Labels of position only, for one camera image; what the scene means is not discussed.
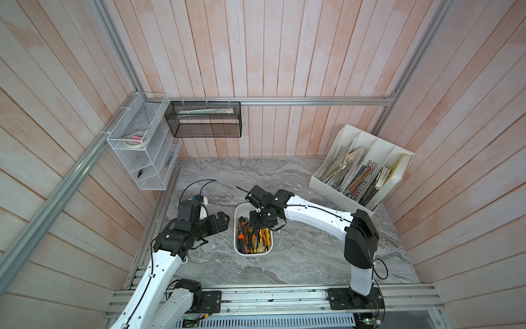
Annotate white plastic storage box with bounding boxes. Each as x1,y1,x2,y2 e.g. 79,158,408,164
234,203,274,257

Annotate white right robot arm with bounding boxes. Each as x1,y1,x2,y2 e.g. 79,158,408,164
245,185,379,309

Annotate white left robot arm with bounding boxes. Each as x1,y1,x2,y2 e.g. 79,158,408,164
112,198,230,328

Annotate yellow pliers in box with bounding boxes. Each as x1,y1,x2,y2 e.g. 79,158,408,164
258,228,271,253

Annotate orange pliers in box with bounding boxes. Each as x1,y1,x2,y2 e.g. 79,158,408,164
236,217,253,254

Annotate white desktop file organizer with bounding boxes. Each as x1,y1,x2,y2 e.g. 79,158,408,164
309,125,414,216

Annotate tape roll on shelf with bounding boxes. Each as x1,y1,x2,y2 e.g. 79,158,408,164
123,134,144,149

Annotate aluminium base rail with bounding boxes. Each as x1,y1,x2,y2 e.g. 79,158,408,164
104,283,445,319

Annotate white wire mesh shelf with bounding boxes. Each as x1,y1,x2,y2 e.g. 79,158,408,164
107,93,182,191

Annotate black mesh wall basket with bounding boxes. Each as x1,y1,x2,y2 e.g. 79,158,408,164
164,101,242,138

